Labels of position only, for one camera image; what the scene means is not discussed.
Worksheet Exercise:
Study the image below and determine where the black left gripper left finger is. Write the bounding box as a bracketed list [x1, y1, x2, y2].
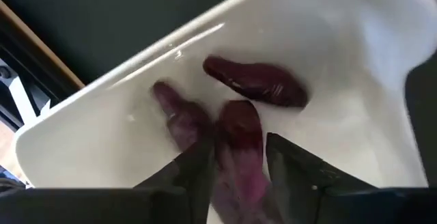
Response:
[132, 137, 218, 224]

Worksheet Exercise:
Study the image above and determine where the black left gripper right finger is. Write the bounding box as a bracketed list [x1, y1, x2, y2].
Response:
[266, 132, 380, 224]

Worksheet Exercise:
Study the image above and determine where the large purple eggplant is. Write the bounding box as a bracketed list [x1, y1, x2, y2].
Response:
[151, 80, 214, 153]

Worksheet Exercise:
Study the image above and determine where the white plastic basket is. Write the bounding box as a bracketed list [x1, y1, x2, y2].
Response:
[13, 0, 437, 224]

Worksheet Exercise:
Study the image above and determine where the wooden table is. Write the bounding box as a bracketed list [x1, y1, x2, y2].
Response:
[0, 0, 86, 184]

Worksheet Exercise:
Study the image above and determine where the black table mat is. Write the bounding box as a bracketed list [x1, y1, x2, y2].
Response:
[0, 0, 437, 187]

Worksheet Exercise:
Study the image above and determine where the black metal table frame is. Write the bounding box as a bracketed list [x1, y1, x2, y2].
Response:
[0, 29, 72, 129]

